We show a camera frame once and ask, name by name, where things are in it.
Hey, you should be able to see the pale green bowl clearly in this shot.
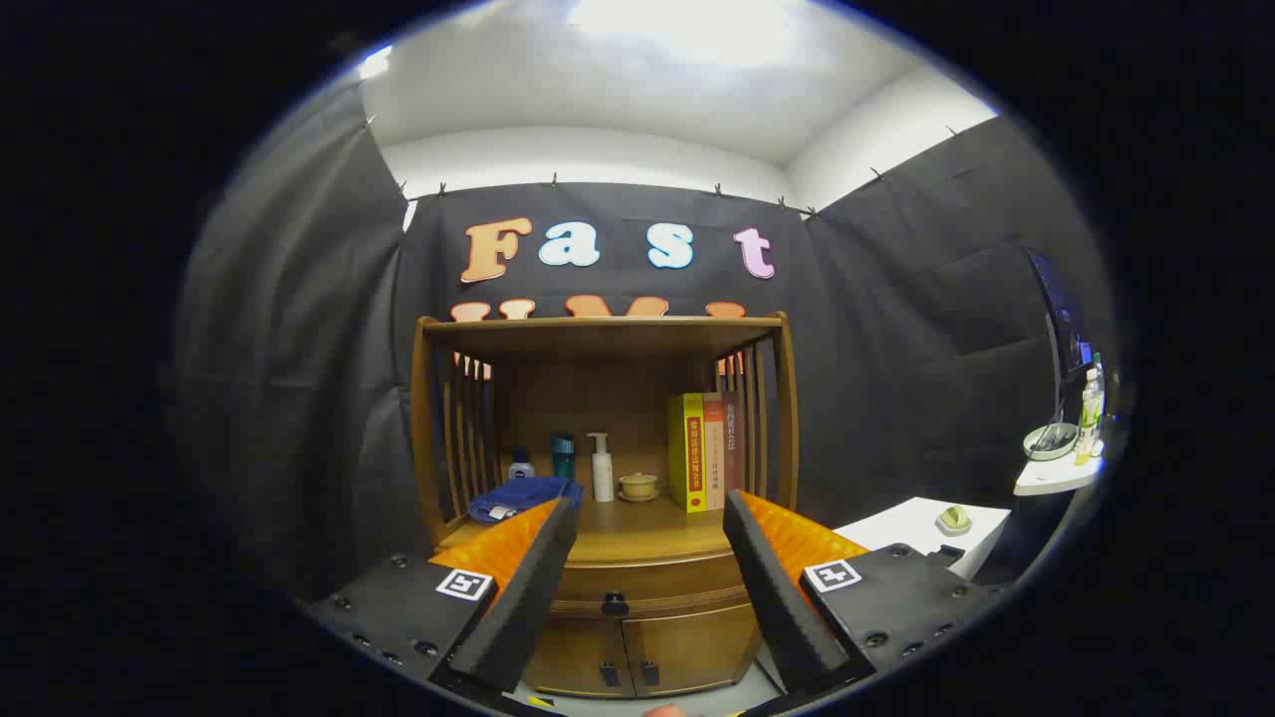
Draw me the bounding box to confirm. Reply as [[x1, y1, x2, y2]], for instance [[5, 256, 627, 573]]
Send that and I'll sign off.
[[1023, 422, 1080, 461]]

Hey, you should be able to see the thick yellow book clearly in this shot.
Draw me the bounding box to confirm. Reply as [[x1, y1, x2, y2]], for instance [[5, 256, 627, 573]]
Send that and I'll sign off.
[[667, 393, 708, 513]]

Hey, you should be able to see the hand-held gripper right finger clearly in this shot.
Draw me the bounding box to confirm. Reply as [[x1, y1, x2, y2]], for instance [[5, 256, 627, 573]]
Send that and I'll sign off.
[[722, 488, 997, 696]]

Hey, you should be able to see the green drink bottle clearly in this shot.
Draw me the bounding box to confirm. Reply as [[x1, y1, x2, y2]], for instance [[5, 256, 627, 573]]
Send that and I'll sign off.
[[1076, 363, 1107, 467]]

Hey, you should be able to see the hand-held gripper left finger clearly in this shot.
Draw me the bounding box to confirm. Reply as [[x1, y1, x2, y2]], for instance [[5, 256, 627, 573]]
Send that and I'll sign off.
[[304, 496, 579, 698]]

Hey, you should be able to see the white pump bottle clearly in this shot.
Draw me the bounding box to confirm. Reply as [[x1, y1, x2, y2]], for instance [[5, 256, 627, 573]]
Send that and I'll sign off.
[[587, 432, 616, 503]]

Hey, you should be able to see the orange-spine book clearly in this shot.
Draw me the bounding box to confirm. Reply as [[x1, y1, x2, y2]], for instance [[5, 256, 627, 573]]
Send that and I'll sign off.
[[702, 392, 727, 511]]

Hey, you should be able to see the wooden countertop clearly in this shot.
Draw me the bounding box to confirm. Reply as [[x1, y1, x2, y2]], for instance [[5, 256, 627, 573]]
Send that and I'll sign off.
[[438, 493, 740, 565]]

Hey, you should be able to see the dark red book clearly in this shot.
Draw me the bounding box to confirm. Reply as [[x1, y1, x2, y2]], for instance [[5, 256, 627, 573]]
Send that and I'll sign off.
[[722, 391, 745, 495]]

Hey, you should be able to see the white side shelf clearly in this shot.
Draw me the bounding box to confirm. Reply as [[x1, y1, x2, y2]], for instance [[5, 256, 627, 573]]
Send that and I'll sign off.
[[1013, 453, 1105, 497]]

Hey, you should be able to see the wooden cabinet door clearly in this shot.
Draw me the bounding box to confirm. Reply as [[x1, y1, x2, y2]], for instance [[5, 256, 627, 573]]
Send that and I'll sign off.
[[623, 601, 764, 694], [523, 617, 632, 696]]

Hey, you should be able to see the blue folded towel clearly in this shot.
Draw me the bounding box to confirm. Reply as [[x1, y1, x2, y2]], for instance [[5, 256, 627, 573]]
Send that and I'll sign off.
[[468, 476, 586, 525]]

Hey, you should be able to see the wooden cabinet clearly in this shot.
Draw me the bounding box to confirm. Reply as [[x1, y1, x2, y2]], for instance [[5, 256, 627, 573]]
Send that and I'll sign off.
[[410, 314, 801, 698]]

